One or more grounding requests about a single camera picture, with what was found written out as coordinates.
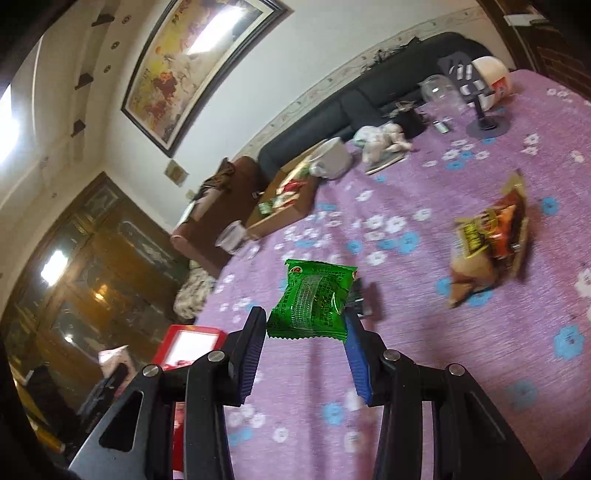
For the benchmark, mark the wooden glass cabinet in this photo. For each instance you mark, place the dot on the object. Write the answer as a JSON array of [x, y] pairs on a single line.
[[69, 286]]

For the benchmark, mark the framed wall painting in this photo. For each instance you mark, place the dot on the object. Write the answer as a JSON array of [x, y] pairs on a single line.
[[175, 78]]

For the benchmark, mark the black phone stand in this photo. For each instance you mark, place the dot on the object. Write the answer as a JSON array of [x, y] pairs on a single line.
[[482, 124]]

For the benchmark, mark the dark wooden door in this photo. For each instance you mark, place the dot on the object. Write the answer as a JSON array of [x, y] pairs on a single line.
[[549, 41]]

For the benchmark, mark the cardboard box with snacks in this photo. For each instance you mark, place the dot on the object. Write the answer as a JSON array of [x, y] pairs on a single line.
[[281, 207]]

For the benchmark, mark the patterned cushion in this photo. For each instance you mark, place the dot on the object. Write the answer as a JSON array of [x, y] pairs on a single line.
[[194, 295]]

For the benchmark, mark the small black pot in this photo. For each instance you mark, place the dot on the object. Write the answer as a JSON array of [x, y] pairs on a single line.
[[411, 121]]

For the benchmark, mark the large brown snack bag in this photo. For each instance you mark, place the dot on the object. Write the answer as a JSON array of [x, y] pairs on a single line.
[[489, 240]]

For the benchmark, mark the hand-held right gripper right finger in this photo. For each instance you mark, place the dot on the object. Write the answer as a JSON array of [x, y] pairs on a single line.
[[358, 364]]

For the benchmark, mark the white crumpled cloth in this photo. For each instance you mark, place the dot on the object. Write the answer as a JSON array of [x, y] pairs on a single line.
[[383, 141]]

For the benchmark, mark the white and red bucket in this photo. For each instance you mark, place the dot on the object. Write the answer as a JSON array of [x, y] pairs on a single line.
[[496, 76]]

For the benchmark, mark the green snack packet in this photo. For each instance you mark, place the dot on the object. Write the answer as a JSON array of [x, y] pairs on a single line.
[[314, 300]]

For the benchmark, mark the small black snack packet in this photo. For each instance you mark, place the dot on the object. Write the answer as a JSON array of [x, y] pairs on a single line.
[[360, 300]]

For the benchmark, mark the clear plastic container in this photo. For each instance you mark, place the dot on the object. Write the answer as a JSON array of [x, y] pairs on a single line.
[[438, 92]]

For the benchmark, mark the small metal lighter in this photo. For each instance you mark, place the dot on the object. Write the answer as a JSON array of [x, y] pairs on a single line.
[[441, 127]]

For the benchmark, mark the clear plastic cup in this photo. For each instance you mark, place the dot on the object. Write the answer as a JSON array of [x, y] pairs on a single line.
[[233, 237]]

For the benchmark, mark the dark wall bracket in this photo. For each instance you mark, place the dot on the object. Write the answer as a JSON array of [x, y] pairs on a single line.
[[84, 80], [78, 128]]

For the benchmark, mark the small framed wall plaque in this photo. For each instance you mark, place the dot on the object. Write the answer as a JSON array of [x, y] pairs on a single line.
[[177, 172]]

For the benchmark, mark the brown armchair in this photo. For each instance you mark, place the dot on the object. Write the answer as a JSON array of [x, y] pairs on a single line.
[[212, 221]]

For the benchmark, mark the black sofa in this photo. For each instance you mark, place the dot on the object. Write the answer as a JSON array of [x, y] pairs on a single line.
[[369, 97]]

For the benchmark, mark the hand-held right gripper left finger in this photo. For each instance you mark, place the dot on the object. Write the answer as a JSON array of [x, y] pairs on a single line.
[[247, 369]]

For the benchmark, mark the purple floral tablecloth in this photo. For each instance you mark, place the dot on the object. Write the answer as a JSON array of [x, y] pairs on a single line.
[[461, 332]]

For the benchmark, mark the red gift box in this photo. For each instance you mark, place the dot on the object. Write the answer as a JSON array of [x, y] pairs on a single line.
[[194, 344]]

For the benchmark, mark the white mug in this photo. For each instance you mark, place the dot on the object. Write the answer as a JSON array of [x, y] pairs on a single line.
[[332, 159]]

